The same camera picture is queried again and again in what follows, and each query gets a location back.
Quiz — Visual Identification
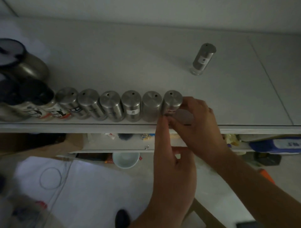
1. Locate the person's right hand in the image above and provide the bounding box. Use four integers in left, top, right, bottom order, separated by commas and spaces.
168, 96, 233, 168

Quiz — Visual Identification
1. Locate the person's left hand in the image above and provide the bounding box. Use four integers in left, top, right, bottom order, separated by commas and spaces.
153, 115, 197, 212

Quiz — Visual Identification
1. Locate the red-labelled steel spice shaker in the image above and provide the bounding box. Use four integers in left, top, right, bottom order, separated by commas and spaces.
161, 90, 194, 125

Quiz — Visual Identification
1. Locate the person's left forearm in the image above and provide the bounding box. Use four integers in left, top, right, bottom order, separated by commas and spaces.
130, 201, 192, 228

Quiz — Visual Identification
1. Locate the person's right forearm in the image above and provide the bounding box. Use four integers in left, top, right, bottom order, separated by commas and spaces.
207, 147, 301, 228

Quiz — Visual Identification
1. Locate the yellow packet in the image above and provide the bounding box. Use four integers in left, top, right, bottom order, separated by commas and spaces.
224, 134, 242, 146

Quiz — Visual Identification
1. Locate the white cup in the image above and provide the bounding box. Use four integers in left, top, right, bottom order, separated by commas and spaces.
112, 152, 140, 169

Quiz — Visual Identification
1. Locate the row of steel shakers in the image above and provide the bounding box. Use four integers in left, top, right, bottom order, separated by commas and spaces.
55, 87, 163, 123

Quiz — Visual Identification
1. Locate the white-labelled steel spice shaker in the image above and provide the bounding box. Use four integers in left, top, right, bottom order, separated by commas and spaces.
190, 43, 217, 76

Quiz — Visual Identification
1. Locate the black box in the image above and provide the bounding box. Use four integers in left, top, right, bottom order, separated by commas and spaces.
254, 152, 282, 167

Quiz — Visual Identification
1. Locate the orange object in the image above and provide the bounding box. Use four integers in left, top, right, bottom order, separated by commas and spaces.
258, 169, 276, 185

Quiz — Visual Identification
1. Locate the person's black shoe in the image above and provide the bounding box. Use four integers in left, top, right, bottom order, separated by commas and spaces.
115, 209, 131, 228

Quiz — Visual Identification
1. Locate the blue packet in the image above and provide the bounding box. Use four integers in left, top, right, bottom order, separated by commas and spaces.
249, 138, 301, 155

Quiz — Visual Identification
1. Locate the white plastic sheet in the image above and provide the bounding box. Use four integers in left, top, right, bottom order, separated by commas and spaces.
13, 156, 156, 228

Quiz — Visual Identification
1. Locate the black-capped sauce bottle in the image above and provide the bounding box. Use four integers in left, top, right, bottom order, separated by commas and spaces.
0, 75, 31, 123
20, 79, 72, 122

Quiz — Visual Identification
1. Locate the steel thermos jug black lid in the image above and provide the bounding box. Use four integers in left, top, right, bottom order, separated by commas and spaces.
0, 38, 50, 83

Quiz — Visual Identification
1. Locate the thin wire loop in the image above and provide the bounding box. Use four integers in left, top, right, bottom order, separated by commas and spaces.
39, 167, 62, 190

